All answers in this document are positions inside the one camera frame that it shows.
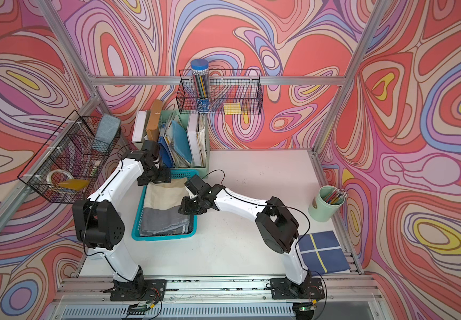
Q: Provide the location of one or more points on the grey blue sponge block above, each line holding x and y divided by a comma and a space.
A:
107, 128

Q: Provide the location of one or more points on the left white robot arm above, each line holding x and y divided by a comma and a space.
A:
98, 224

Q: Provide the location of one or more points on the yellow card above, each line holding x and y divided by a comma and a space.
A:
74, 184

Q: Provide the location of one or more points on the white tape roll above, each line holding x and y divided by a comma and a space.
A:
57, 176

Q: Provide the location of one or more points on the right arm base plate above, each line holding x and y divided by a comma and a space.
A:
310, 288

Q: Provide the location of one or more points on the blue lidded pencil tube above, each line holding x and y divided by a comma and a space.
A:
200, 75

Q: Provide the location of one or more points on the navy pillowcase with yellow stripe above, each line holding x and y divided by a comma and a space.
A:
322, 253

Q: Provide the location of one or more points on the beige and grey pillowcase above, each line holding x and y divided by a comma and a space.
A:
160, 215

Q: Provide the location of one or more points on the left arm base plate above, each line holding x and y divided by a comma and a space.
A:
145, 290

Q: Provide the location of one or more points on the blue folder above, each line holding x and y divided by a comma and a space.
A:
181, 142

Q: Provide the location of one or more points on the back black wire basket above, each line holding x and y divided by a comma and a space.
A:
226, 86

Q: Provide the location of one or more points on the left black wire basket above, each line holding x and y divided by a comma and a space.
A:
73, 148

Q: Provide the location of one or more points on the green file organizer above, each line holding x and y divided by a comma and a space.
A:
168, 156

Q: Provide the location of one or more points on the white book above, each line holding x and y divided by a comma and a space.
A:
139, 127

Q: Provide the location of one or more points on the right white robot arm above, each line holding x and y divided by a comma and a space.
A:
276, 224

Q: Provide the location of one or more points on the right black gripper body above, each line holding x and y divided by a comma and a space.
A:
194, 205

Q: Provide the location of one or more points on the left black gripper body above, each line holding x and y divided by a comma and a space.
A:
156, 175

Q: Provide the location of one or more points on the green pencil cup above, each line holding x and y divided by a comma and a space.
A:
326, 203

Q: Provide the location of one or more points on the white binder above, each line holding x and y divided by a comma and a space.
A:
192, 134

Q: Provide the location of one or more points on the black wire basket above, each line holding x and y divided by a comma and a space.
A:
226, 86
73, 148

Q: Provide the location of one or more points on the yellow sticky notes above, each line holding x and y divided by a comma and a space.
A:
234, 108

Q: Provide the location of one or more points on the brown folder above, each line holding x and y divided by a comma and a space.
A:
152, 128

